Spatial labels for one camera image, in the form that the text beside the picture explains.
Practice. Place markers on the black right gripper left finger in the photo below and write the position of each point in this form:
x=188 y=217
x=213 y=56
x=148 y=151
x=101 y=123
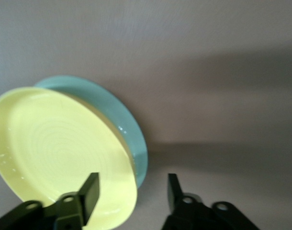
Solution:
x=71 y=210

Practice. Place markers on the yellow plate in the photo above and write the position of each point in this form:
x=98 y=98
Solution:
x=55 y=143

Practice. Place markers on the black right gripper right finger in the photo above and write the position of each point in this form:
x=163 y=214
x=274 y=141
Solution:
x=189 y=215

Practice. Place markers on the pale green plate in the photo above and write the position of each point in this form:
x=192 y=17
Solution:
x=112 y=107

